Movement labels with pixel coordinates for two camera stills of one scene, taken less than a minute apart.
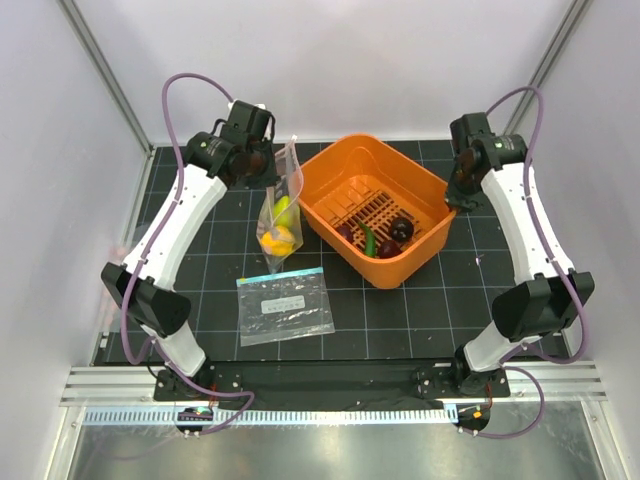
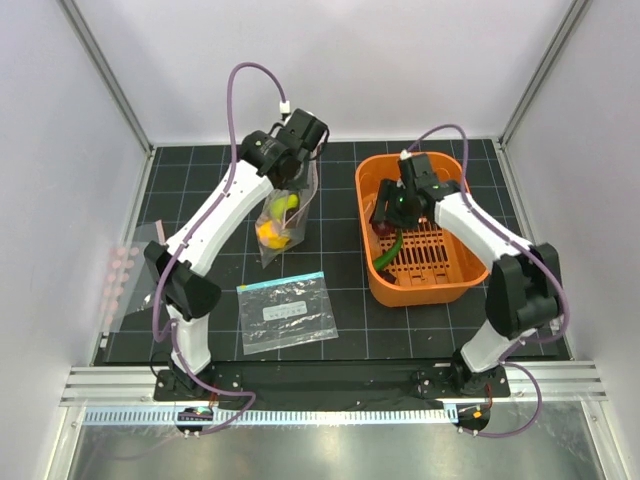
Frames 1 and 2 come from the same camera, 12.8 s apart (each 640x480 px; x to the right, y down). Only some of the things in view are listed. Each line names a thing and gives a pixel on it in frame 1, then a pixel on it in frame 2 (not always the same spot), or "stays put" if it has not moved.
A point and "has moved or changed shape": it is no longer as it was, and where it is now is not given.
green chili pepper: x=370 y=241 to x=381 y=261
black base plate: x=331 y=384 stays put
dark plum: x=389 y=249 to x=387 y=276
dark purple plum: x=402 y=229 to x=382 y=228
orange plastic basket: x=378 y=212 to x=429 y=263
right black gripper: x=456 y=198 to x=387 y=191
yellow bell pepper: x=278 y=242 has moved or changed shape
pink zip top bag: x=281 y=227 stays put
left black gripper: x=268 y=177 to x=301 y=181
